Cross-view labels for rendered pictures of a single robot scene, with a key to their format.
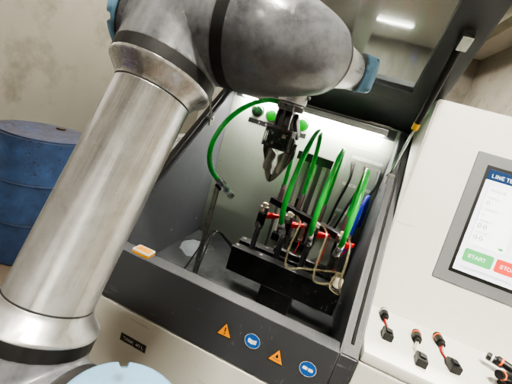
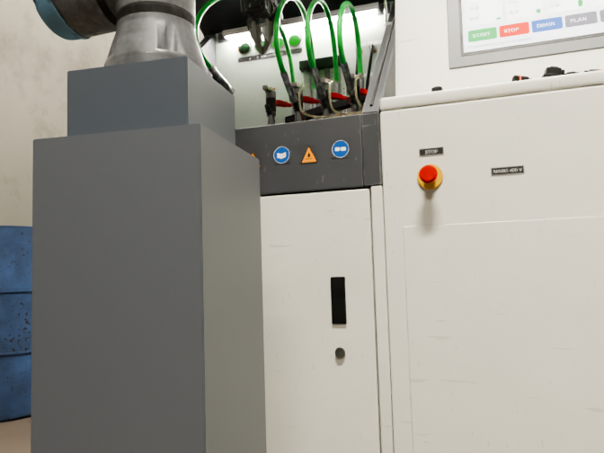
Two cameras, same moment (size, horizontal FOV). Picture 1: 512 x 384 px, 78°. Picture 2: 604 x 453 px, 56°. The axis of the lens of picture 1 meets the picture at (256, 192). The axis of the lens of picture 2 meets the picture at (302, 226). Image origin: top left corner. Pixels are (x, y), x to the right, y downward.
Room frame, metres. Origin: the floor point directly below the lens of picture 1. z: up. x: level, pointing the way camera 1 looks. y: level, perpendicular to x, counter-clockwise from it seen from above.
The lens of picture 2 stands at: (-0.62, -0.22, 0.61)
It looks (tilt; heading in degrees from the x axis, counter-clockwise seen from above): 5 degrees up; 4
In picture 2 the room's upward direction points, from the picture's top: 2 degrees counter-clockwise
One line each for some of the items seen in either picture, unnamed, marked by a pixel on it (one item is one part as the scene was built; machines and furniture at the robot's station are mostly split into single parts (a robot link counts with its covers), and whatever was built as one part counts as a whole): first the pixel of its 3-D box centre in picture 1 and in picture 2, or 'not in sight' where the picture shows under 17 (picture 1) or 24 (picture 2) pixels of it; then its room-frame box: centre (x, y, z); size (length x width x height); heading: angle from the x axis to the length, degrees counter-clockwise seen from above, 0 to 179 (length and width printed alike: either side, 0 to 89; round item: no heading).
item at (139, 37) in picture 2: not in sight; (156, 51); (0.19, 0.05, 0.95); 0.15 x 0.15 x 0.10
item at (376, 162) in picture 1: (355, 193); (373, 78); (1.11, -0.34, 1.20); 0.13 x 0.03 x 0.31; 75
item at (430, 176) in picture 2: not in sight; (429, 175); (0.53, -0.40, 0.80); 0.05 x 0.04 x 0.05; 75
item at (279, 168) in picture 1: (277, 168); (265, 34); (0.84, -0.04, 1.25); 0.06 x 0.03 x 0.09; 165
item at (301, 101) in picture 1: (294, 97); not in sight; (0.85, -0.03, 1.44); 0.08 x 0.08 x 0.05
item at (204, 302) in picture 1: (209, 315); (235, 164); (0.68, 0.02, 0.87); 0.62 x 0.04 x 0.16; 75
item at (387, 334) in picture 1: (385, 322); not in sight; (0.69, -0.39, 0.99); 0.12 x 0.02 x 0.02; 166
